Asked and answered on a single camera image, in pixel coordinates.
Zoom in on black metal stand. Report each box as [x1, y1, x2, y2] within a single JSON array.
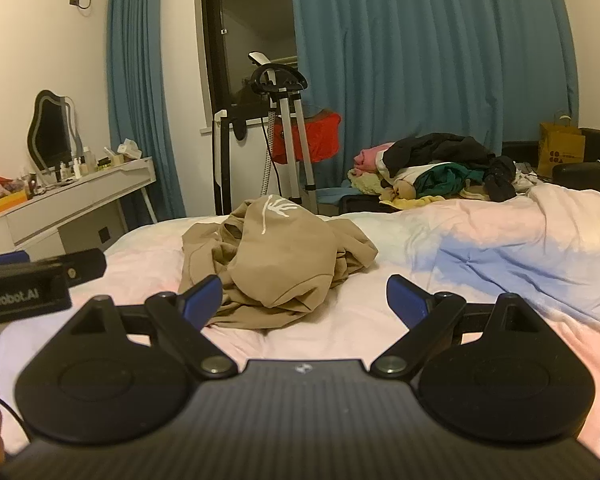
[[213, 102, 270, 216]]

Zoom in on pale yellow towel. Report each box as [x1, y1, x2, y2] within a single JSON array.
[[347, 167, 462, 211]]

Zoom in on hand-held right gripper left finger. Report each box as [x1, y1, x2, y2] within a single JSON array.
[[67, 275, 239, 380]]

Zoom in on tissue box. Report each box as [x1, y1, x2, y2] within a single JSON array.
[[116, 138, 144, 161]]

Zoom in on garment steamer stand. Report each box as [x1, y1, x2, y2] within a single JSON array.
[[247, 51, 320, 214]]

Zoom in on wavy-framed vanity mirror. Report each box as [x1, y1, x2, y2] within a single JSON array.
[[26, 90, 84, 174]]

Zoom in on pink garment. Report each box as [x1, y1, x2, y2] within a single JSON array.
[[354, 144, 396, 171]]

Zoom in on light blue cloth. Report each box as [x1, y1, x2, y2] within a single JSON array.
[[317, 186, 362, 206]]

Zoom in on pastel tie-dye duvet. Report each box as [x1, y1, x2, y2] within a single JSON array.
[[0, 182, 600, 463]]

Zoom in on black cable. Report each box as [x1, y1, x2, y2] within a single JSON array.
[[0, 397, 32, 447]]

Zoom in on group of cosmetic bottles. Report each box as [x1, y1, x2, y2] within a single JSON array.
[[54, 146, 114, 181]]

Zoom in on yellow storage tray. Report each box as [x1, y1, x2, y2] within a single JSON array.
[[0, 175, 32, 219]]

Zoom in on white dressing table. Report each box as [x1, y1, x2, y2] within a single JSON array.
[[0, 156, 159, 264]]

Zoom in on black headboard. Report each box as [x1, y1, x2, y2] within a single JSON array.
[[500, 127, 600, 192]]

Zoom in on yellow paper bag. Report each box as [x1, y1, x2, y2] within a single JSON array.
[[536, 110, 586, 179]]

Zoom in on green garment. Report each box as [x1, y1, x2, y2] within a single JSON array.
[[414, 162, 486, 199]]

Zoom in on black garment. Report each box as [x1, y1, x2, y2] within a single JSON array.
[[382, 132, 519, 202]]

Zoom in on narrow blue curtain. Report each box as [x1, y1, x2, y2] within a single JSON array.
[[106, 0, 187, 222]]

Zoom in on wide blue curtain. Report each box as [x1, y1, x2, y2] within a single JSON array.
[[287, 0, 580, 211]]

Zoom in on tan hoodie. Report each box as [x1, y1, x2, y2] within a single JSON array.
[[178, 194, 379, 331]]

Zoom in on white crumpled clothes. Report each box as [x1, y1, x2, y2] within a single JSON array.
[[512, 160, 552, 194]]

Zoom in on red cloth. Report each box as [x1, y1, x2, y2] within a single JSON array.
[[271, 112, 342, 165]]

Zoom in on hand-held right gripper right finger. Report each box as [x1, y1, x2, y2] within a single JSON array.
[[370, 275, 546, 380]]

